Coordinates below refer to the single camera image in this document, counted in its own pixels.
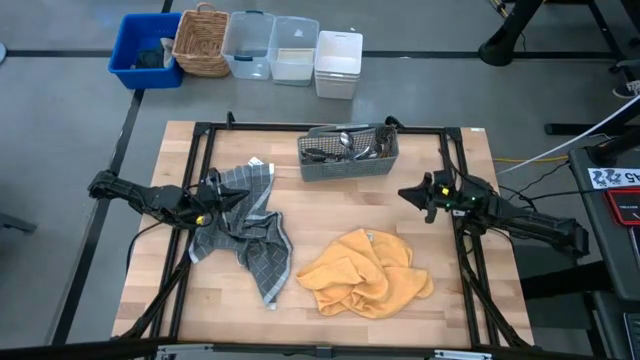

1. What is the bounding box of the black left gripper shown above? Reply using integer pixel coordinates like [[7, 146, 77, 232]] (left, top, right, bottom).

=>
[[192, 167, 251, 229]]

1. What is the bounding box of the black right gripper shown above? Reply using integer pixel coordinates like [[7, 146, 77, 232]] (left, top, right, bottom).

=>
[[397, 168, 477, 224]]

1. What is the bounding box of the yellow terry cloth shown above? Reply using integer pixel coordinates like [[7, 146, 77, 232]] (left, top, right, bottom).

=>
[[295, 228, 435, 320]]

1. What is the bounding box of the grey checked cloth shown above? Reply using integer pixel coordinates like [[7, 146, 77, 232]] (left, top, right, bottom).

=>
[[187, 162, 294, 312]]

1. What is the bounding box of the grey mesh cutlery basket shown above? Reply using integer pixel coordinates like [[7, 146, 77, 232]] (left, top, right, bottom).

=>
[[297, 123, 401, 183]]

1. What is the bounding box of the clear plastic bin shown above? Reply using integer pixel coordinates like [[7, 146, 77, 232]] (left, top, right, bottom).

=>
[[266, 15, 321, 88]]

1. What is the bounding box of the woven wicker basket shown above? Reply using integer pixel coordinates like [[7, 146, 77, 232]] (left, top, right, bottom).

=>
[[171, 1, 232, 79]]

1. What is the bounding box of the dark cloth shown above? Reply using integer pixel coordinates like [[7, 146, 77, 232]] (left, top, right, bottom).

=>
[[132, 47, 166, 70]]

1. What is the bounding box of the black floor stand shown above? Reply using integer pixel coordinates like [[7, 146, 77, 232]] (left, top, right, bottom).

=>
[[477, 0, 640, 137]]

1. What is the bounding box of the white plastic bin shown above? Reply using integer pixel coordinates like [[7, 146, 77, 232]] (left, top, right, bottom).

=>
[[313, 30, 365, 101]]

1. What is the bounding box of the blue plastic bin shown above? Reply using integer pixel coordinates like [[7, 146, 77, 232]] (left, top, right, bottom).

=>
[[108, 12, 185, 91]]

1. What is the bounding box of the white printed label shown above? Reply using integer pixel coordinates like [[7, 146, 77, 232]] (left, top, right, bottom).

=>
[[588, 167, 640, 191]]

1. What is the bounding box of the black side cart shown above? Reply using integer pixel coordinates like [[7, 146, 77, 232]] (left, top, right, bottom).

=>
[[567, 139, 640, 360]]

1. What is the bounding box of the red-edged black device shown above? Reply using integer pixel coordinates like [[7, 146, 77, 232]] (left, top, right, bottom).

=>
[[603, 188, 640, 228]]

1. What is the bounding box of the grey chair base leg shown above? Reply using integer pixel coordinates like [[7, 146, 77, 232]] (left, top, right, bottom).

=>
[[0, 211, 39, 234]]

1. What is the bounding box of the person's shoe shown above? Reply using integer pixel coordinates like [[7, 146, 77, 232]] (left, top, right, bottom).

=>
[[612, 79, 640, 100]]

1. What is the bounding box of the black metal table frame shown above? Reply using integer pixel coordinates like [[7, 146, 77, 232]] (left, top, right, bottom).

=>
[[112, 110, 534, 354]]

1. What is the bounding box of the yellow cable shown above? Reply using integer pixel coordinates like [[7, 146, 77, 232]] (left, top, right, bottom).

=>
[[492, 155, 571, 165]]

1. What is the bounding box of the clear bin with teal handle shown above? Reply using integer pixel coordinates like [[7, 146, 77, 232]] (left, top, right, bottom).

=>
[[220, 10, 277, 81]]

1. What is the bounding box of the silver metal bracket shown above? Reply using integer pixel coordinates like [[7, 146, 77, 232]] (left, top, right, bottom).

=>
[[433, 349, 494, 360], [155, 343, 201, 360]]

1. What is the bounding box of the white cable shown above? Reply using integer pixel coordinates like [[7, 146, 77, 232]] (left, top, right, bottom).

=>
[[497, 94, 640, 175]]

